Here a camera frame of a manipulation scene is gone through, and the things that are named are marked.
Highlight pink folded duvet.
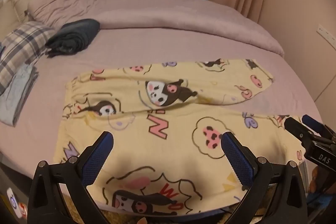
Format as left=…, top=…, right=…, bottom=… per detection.
left=28, top=0, right=285, bottom=57

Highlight yellow cartoon print pants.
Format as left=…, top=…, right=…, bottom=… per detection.
left=54, top=58, right=306, bottom=216

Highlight dark folded garment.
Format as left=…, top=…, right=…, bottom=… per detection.
left=45, top=19, right=101, bottom=58

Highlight light blue folded cloth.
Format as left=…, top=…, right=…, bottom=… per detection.
left=0, top=64, right=40, bottom=127

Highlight person's right hand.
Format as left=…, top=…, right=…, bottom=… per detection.
left=309, top=165, right=336, bottom=195

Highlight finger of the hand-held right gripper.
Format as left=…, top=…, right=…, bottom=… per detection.
left=284, top=116, right=317, bottom=142
left=301, top=114, right=336, bottom=136

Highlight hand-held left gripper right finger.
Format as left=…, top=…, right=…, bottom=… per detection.
left=220, top=132, right=309, bottom=224

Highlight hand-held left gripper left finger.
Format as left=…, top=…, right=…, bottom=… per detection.
left=27, top=131, right=116, bottom=224

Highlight pink bed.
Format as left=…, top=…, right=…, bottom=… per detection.
left=0, top=0, right=326, bottom=214

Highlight white wall socket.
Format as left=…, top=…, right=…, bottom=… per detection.
left=316, top=25, right=336, bottom=47

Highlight small white object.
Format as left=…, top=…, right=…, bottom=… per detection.
left=7, top=187, right=19, bottom=210

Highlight plaid pillow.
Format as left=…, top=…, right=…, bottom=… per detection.
left=0, top=21, right=55, bottom=93

